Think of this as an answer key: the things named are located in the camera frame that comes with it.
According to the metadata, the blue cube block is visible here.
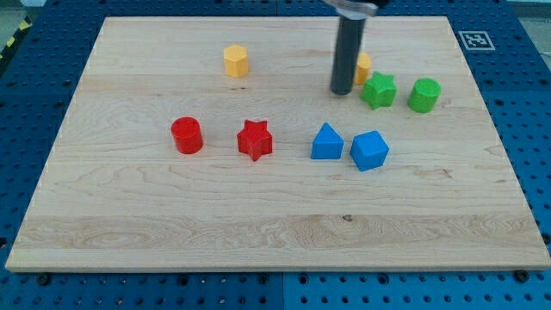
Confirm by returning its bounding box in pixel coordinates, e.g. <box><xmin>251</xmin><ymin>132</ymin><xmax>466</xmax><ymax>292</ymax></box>
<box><xmin>350</xmin><ymin>131</ymin><xmax>389</xmax><ymax>171</ymax></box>

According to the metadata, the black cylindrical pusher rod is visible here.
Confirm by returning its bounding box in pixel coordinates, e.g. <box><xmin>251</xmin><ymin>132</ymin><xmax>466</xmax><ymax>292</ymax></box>
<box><xmin>330</xmin><ymin>15</ymin><xmax>365</xmax><ymax>96</ymax></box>

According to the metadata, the red star block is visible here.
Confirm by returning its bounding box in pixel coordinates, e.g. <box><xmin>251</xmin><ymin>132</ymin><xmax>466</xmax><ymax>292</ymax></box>
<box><xmin>237</xmin><ymin>120</ymin><xmax>273</xmax><ymax>162</ymax></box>

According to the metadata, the red cylinder block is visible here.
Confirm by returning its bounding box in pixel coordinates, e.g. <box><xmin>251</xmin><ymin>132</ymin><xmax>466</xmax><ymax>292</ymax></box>
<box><xmin>170</xmin><ymin>116</ymin><xmax>203</xmax><ymax>154</ymax></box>

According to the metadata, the wooden board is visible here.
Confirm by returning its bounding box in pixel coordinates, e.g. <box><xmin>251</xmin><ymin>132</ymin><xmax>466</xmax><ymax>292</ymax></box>
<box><xmin>6</xmin><ymin>16</ymin><xmax>550</xmax><ymax>273</ymax></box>

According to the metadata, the silver rod mount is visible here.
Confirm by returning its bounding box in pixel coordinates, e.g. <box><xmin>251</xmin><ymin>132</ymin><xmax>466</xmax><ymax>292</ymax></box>
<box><xmin>322</xmin><ymin>0</ymin><xmax>379</xmax><ymax>20</ymax></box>

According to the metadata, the green star block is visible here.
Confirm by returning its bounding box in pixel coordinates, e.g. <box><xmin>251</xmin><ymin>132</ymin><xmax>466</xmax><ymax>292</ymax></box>
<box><xmin>360</xmin><ymin>71</ymin><xmax>398</xmax><ymax>110</ymax></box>

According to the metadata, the green cylinder block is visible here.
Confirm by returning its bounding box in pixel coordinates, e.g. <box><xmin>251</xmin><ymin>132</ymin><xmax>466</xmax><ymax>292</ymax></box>
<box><xmin>407</xmin><ymin>77</ymin><xmax>442</xmax><ymax>114</ymax></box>

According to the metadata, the yellow hexagon block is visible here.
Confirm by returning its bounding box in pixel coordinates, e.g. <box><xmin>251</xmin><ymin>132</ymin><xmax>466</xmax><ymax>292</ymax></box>
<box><xmin>223</xmin><ymin>45</ymin><xmax>249</xmax><ymax>78</ymax></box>

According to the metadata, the blue triangle block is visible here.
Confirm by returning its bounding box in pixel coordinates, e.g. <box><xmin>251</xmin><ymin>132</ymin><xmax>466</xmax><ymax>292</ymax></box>
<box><xmin>311</xmin><ymin>122</ymin><xmax>344</xmax><ymax>159</ymax></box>

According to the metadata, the yellow heart block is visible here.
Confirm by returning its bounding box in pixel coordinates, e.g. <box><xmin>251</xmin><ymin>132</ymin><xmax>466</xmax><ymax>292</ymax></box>
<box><xmin>353</xmin><ymin>52</ymin><xmax>372</xmax><ymax>85</ymax></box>

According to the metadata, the white fiducial marker tag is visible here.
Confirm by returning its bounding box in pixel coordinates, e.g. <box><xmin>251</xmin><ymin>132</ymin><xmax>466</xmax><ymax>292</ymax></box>
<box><xmin>458</xmin><ymin>30</ymin><xmax>495</xmax><ymax>51</ymax></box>

